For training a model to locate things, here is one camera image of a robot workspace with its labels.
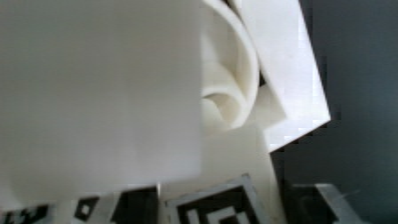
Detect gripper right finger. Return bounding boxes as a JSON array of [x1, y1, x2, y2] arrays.
[[290, 183, 372, 224]]

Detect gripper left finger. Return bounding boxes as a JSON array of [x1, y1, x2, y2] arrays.
[[72, 193, 120, 224]]

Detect white round stool seat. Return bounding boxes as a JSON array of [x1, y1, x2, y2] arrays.
[[202, 0, 260, 135]]

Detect white stool leg with peg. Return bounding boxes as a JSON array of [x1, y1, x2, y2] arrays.
[[0, 0, 203, 209]]

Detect white L-shaped fence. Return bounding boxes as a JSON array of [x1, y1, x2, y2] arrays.
[[230, 0, 331, 152]]

